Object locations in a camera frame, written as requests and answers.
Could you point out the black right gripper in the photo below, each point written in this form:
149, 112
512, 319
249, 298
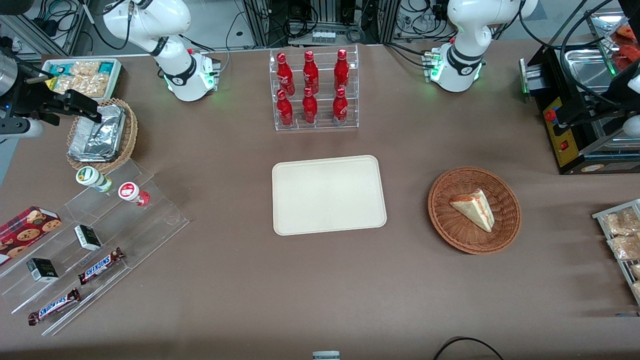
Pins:
31, 100

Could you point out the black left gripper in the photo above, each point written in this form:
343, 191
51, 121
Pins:
603, 105

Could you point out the green-label yogurt cup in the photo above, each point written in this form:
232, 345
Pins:
92, 178

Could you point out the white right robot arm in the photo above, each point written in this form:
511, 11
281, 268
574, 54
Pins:
175, 20

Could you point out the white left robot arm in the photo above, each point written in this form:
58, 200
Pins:
465, 30

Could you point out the aluminium foil tray stack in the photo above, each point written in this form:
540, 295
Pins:
100, 142

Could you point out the steel tray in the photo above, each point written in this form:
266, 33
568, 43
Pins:
590, 70

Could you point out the beige plastic tray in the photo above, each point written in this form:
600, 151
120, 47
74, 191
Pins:
327, 195

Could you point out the clear rice cracker bag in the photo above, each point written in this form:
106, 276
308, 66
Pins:
85, 86
85, 68

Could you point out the yellow snack packet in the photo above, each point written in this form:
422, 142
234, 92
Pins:
51, 82

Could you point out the black machine yellow panel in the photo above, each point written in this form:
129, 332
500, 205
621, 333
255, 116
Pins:
575, 150

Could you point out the teal snack packet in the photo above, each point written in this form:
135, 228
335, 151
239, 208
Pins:
106, 68
61, 69

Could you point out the white snack bin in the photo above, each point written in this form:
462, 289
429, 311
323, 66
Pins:
116, 80

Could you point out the light tan wicker basket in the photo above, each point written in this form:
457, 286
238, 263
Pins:
131, 135

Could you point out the red food packet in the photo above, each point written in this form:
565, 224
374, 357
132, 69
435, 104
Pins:
631, 52

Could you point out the red-label yogurt cup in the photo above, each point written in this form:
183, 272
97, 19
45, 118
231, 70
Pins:
131, 192

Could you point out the clear bagged snack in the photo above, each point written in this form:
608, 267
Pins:
625, 247
622, 221

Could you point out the small black box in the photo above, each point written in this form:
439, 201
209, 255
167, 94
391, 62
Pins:
42, 270
88, 238

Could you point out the clear acrylic stepped stand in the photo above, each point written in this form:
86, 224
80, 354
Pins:
150, 220

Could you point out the red cookie box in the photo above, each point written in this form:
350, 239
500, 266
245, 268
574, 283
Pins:
25, 232

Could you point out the wrapped sandwich wedge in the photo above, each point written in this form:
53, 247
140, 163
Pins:
475, 207

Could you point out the Snickers bar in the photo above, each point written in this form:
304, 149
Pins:
100, 266
54, 306

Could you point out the round brown wicker basket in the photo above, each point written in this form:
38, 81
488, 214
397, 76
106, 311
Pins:
450, 230

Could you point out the red cola bottle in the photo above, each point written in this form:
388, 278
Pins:
285, 110
310, 107
310, 74
340, 107
341, 72
285, 75

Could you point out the clear acrylic bottle rack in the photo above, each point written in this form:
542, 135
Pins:
325, 125

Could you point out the grey power strip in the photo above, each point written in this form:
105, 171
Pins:
323, 37

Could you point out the small grey block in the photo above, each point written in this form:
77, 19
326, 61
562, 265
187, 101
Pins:
326, 355

